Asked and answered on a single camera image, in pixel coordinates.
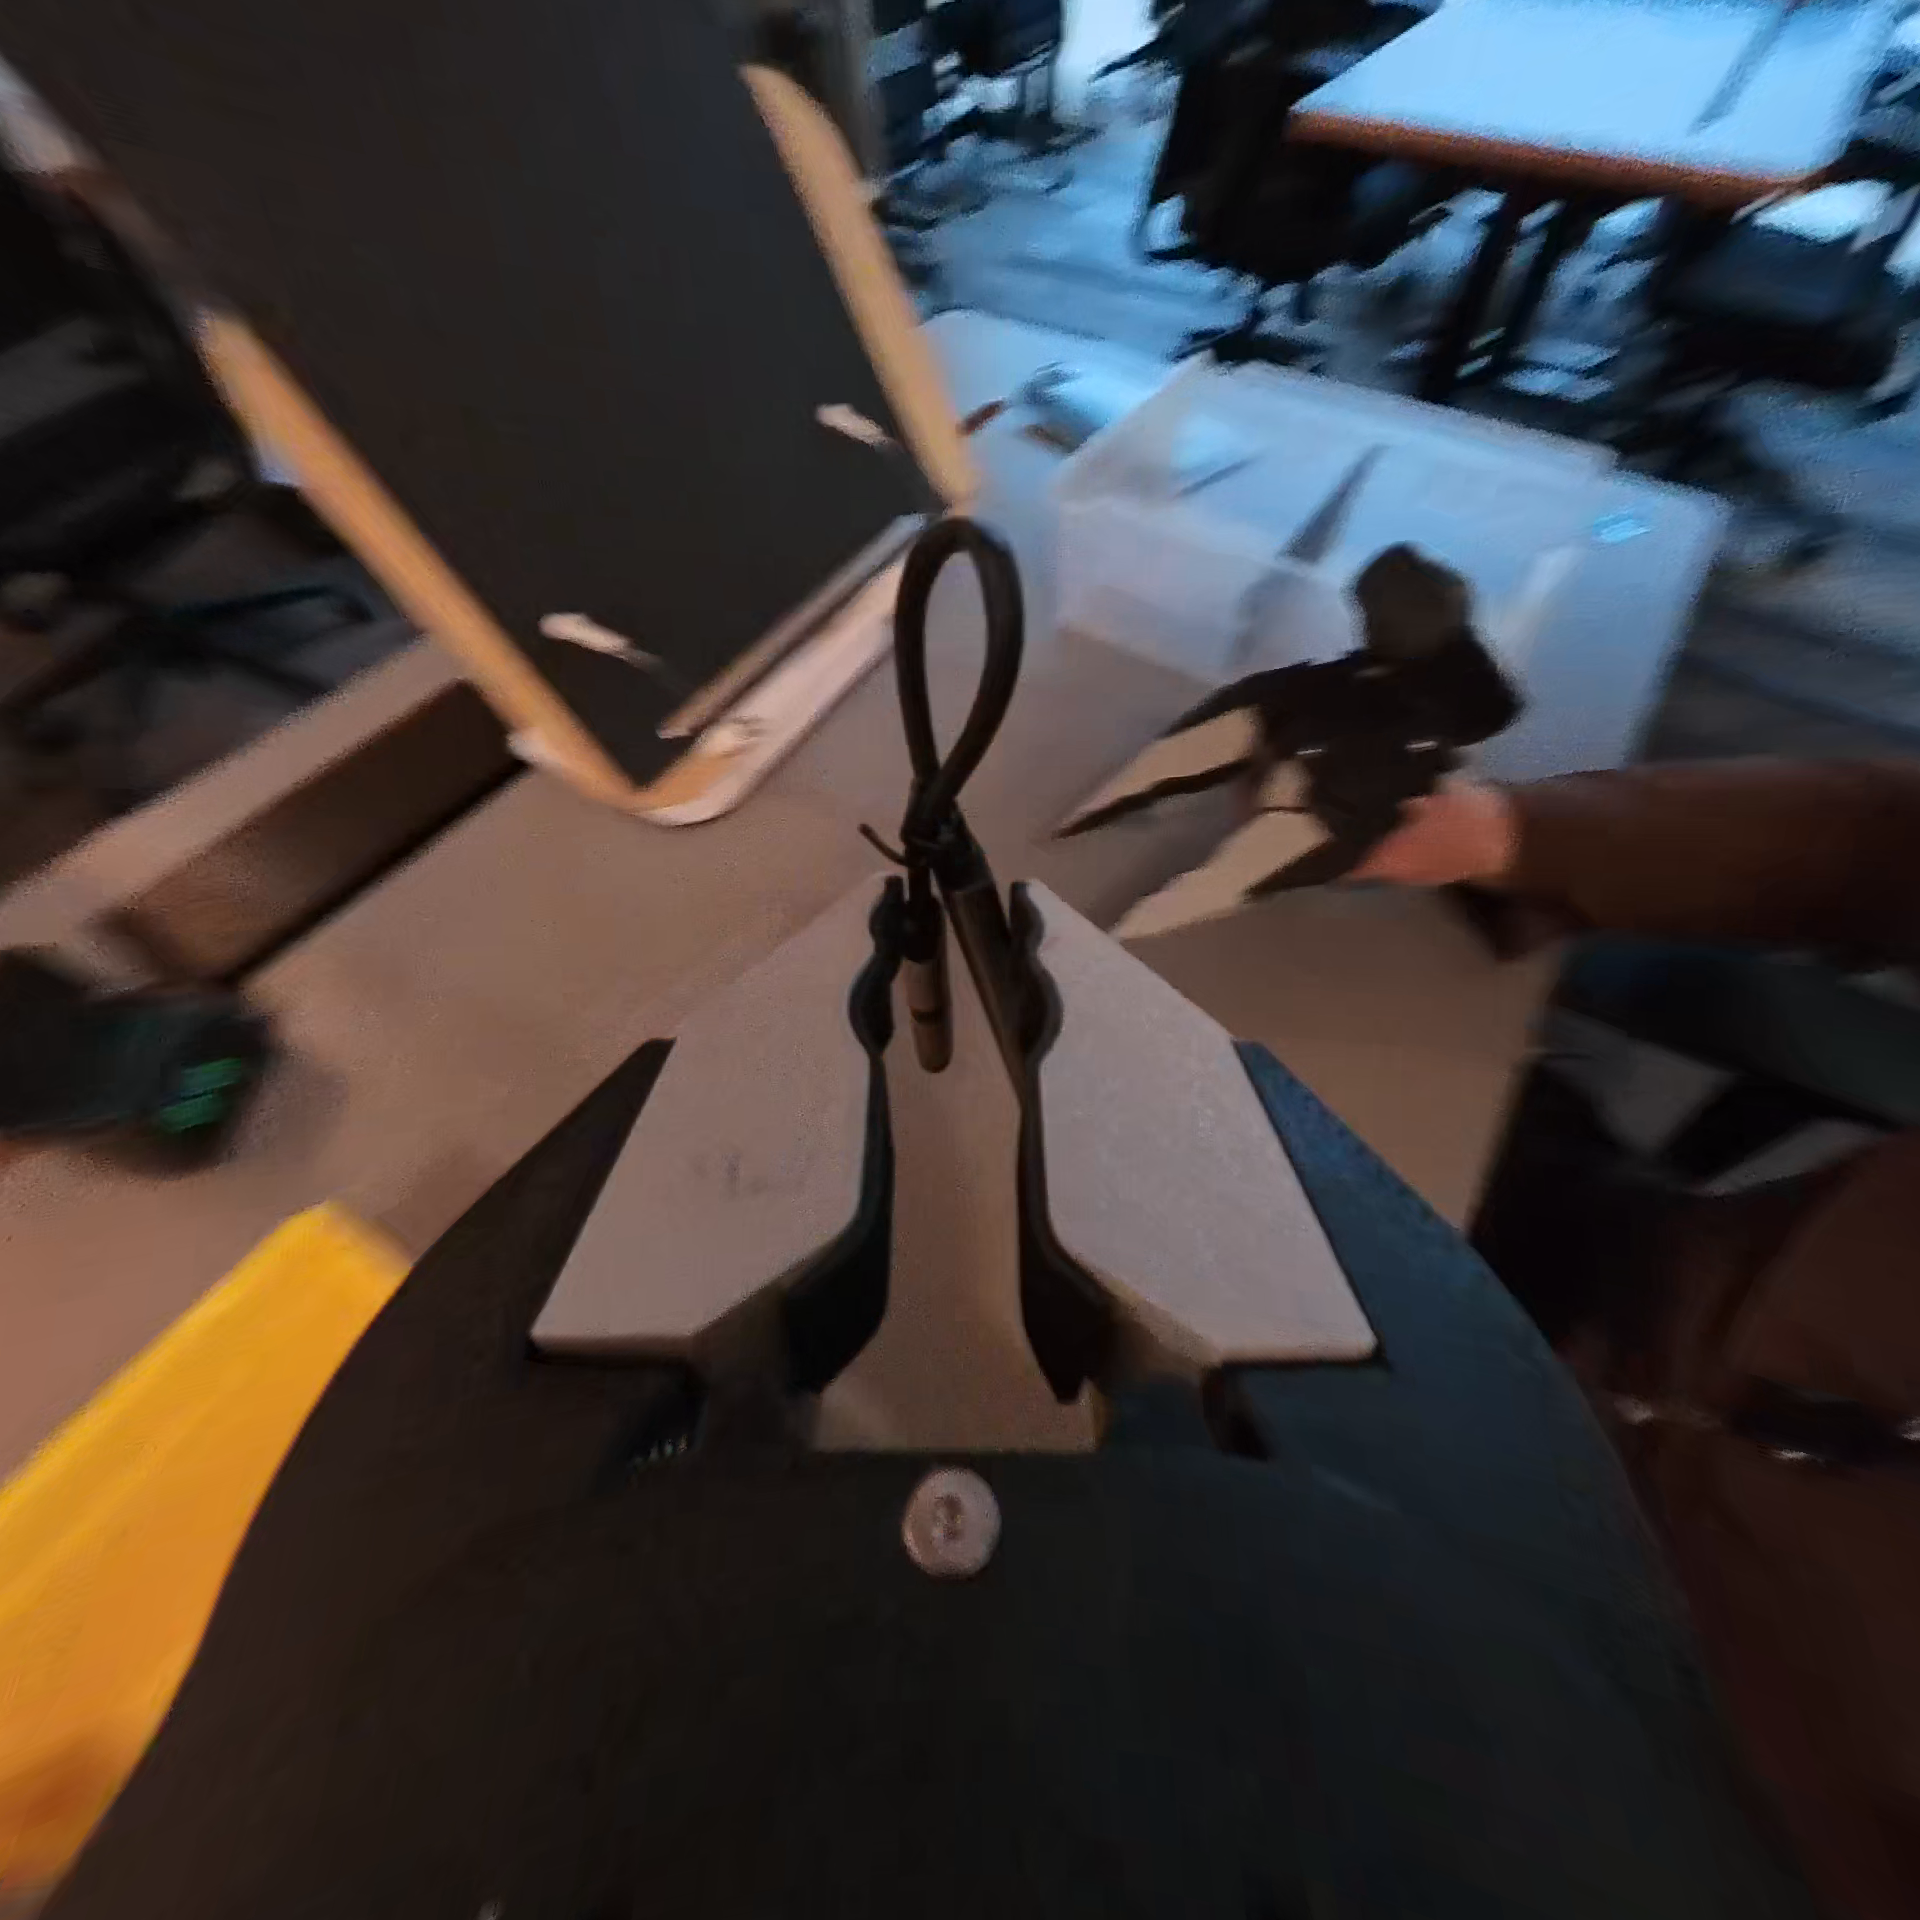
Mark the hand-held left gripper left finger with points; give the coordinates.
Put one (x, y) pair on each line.
(733, 1185)

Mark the person's lap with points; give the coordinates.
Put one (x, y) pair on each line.
(1798, 1350)

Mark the black office chair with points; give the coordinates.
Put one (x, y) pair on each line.
(90, 450)

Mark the white-tipped metal pin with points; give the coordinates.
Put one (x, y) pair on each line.
(856, 429)
(592, 639)

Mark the person's right forearm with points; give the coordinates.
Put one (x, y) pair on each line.
(1724, 856)

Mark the yellow box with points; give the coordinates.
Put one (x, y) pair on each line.
(134, 1499)

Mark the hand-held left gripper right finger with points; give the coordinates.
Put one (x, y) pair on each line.
(1185, 1200)

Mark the black charger with green lights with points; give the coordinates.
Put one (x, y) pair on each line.
(90, 1049)

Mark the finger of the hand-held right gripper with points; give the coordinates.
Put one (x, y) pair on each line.
(1213, 885)
(1185, 773)

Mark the wooden-edged table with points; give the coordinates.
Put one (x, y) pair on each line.
(1574, 90)

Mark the person's right hand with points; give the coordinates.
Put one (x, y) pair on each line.
(1446, 832)

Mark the clear plastic bin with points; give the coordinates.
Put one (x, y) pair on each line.
(1560, 539)

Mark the black board with wooden rim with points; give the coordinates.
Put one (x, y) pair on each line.
(523, 375)

